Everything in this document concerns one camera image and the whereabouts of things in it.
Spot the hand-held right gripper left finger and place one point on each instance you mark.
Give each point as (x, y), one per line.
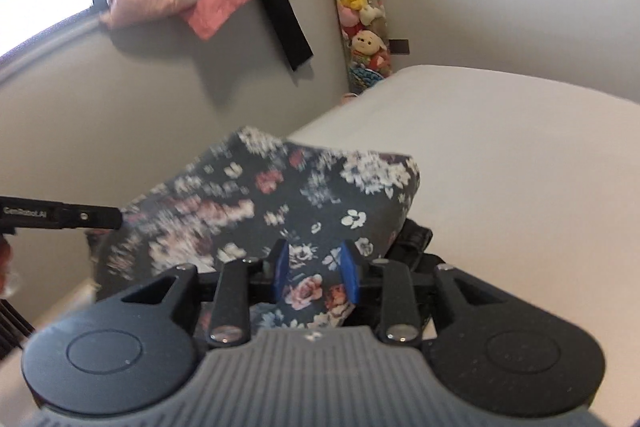
(281, 272)

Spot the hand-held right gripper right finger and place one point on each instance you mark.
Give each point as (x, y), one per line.
(350, 277)

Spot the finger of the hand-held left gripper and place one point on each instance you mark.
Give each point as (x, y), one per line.
(95, 217)

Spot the grey floral pants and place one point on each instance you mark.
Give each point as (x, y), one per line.
(300, 187)

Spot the person's left hand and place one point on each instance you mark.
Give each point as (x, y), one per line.
(5, 262)

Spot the dark striped cloth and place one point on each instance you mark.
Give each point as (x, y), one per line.
(12, 329)

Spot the bed with white sheet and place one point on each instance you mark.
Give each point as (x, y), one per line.
(500, 157)

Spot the small black wall plate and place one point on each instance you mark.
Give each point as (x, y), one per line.
(399, 47)

